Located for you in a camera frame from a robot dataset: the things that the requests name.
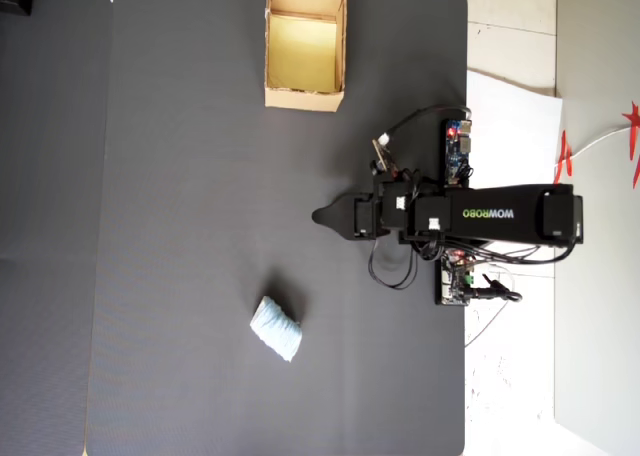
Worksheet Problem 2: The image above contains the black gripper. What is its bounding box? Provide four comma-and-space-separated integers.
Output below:
311, 191, 384, 241

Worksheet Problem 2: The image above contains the open cardboard box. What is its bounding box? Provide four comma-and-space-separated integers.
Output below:
263, 0, 349, 114

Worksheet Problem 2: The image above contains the large black mat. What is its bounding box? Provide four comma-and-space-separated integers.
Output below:
84, 0, 469, 456

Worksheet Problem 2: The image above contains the white motor controller board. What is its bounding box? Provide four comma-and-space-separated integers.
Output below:
433, 249, 474, 307

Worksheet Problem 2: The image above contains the blue circuit board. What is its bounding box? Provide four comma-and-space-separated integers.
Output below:
443, 118, 474, 185

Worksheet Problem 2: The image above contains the black power plug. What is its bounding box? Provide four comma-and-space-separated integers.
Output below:
463, 272, 524, 305

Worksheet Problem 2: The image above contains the white paper sheet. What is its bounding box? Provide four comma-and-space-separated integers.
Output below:
465, 69, 565, 280

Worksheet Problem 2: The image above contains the red ribbon strip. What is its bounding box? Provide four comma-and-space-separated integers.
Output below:
552, 129, 574, 187

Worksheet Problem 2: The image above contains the grey board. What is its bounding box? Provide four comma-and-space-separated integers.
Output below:
552, 0, 640, 456

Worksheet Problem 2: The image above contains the dark grey mat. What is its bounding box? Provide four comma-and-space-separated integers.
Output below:
0, 0, 116, 456

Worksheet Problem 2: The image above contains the red star decoration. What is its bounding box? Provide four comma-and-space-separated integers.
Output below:
620, 100, 640, 190

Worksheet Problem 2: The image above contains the black servo cable loop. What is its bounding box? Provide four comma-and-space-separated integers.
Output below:
367, 235, 420, 292

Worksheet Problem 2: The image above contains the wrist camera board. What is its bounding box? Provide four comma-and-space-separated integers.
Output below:
370, 134, 397, 178

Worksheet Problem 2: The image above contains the thick black camera cable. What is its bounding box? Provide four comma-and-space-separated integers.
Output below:
377, 104, 474, 145

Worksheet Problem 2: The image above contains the thin white wire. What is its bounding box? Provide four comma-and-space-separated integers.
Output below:
464, 262, 515, 348

